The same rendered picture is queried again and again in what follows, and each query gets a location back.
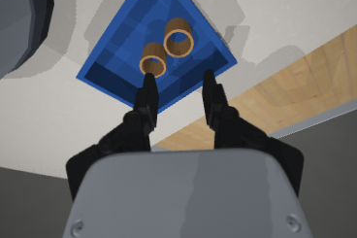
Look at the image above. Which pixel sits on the blue open-top crate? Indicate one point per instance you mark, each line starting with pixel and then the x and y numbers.
pixel 116 70

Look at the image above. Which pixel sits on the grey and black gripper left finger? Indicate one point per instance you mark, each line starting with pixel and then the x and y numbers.
pixel 131 136

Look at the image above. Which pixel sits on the bronze bushing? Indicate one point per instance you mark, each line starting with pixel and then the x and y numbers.
pixel 155 50
pixel 178 49

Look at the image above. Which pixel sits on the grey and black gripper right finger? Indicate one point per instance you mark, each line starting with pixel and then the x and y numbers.
pixel 233 132

